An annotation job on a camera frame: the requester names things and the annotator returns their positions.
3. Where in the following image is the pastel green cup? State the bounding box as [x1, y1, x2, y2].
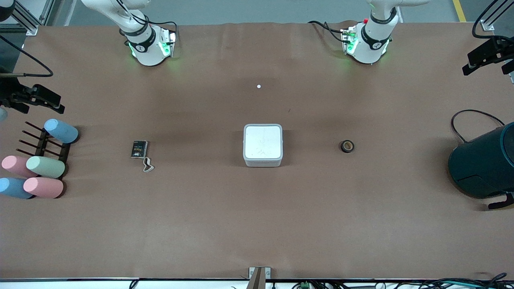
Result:
[26, 156, 66, 179]

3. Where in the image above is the black left arm base cable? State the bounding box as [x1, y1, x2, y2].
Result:
[308, 20, 347, 43]

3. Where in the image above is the pastel blue cup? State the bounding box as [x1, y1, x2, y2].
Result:
[44, 119, 79, 144]
[0, 177, 33, 199]

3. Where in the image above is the aluminium frame post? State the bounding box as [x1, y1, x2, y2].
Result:
[0, 0, 39, 37]
[480, 0, 514, 32]

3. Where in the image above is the brown table cover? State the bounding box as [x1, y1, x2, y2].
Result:
[0, 20, 514, 280]

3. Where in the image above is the dark teal cylindrical device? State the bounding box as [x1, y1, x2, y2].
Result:
[448, 122, 514, 210]

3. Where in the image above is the tangled cable bundle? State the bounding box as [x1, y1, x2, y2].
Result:
[418, 273, 514, 289]

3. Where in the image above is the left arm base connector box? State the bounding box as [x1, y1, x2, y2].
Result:
[341, 25, 359, 55]

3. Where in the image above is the black arm base cable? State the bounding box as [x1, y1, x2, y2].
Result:
[147, 20, 178, 35]
[308, 20, 347, 43]

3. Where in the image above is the black right arm base cable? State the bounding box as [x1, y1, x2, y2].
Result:
[147, 20, 178, 35]

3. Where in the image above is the black device power cable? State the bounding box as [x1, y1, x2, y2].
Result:
[451, 109, 506, 143]

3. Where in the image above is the pastel pink cup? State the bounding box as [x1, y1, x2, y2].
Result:
[1, 155, 37, 178]
[23, 177, 64, 199]

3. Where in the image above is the black snack packet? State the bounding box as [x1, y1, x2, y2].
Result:
[131, 140, 148, 159]

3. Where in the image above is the white square lidded bin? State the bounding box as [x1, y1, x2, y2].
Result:
[243, 124, 284, 168]

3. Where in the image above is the black pronged cup rack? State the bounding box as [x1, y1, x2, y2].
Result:
[16, 122, 71, 173]

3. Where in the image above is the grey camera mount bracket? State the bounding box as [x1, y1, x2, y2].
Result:
[249, 267, 271, 289]

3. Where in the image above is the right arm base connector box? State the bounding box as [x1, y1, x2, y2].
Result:
[159, 27, 177, 57]

